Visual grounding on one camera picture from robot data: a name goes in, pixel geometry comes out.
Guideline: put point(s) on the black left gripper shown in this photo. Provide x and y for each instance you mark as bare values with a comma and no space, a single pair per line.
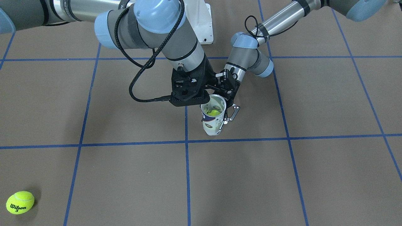
231,86

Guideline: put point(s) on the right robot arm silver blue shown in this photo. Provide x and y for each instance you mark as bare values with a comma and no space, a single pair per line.
170,27

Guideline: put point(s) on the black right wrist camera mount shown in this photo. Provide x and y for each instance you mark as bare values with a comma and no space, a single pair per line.
180,96

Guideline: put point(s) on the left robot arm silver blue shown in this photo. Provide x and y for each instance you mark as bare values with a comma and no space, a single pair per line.
245,55

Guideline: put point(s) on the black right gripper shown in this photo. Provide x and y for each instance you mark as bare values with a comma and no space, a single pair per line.
208,72

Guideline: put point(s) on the Wilson tennis ball can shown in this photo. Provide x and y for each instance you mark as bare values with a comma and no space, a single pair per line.
212,125

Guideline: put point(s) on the yellow tennis ball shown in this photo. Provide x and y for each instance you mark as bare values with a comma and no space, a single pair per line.
213,113
20,202

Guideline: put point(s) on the white pedestal column base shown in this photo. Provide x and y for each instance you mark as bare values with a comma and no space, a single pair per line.
198,13

